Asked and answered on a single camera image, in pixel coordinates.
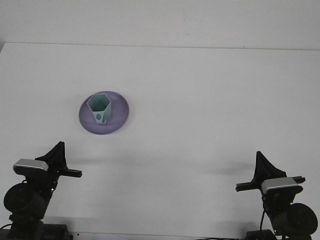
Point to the pale blue hexagonal cup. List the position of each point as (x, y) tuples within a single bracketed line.
[(100, 102)]

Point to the pale purple round plate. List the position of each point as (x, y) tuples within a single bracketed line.
[(120, 117)]

